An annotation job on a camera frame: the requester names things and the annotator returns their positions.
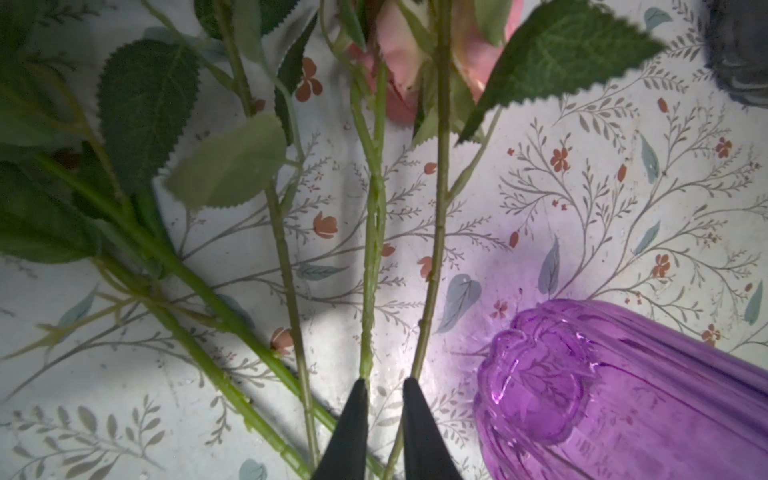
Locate small pink spray roses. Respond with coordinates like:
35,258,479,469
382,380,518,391
1,1,340,479

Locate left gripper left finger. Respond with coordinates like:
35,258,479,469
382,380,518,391
312,379,369,480

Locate floral patterned table mat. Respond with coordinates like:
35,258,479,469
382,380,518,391
1,1,767,479

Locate peach spray rose stem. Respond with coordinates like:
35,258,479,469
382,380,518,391
319,1,432,381

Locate blue purple glass vase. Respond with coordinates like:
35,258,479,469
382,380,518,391
474,300,767,479

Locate small magenta spray stem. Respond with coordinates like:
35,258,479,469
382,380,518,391
380,0,667,480

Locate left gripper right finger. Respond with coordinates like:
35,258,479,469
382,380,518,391
403,377,462,480

